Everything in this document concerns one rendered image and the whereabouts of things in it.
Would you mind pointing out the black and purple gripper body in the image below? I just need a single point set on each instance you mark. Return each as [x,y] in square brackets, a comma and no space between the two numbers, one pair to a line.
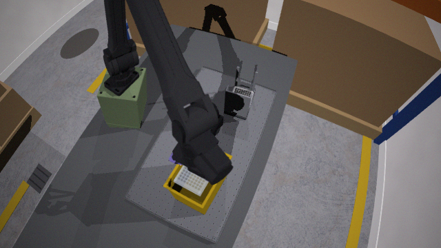
[179,157]

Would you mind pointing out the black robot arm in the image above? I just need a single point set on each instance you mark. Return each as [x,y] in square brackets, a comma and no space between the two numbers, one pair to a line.
[194,127]

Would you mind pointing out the white well plate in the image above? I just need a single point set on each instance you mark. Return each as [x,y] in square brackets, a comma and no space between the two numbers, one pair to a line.
[242,91]

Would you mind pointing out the yellow plastics bin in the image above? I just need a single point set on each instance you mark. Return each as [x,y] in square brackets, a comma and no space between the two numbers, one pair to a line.
[199,203]

